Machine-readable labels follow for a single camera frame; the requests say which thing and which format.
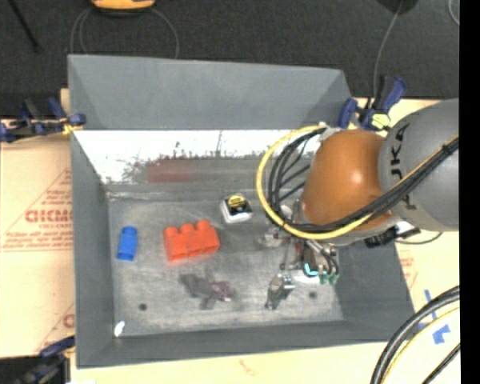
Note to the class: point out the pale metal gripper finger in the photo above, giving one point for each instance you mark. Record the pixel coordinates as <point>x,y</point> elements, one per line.
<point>271,239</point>
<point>277,290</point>

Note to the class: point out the white box black yellow top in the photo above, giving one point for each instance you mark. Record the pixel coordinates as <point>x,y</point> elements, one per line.
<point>236,209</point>

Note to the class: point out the orange-red toy brick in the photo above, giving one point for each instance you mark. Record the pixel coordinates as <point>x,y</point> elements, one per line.
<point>191,241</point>

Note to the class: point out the blue toy block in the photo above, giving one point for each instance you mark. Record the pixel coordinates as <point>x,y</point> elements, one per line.
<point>127,243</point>

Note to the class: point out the small white piece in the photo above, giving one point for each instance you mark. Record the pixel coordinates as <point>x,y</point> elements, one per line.
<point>119,328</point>

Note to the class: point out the grey metal bin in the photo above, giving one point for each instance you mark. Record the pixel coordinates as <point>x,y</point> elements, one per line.
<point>176,98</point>

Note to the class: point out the black cylinder on white bracket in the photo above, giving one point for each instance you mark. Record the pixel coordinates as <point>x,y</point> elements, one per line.
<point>380,238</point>

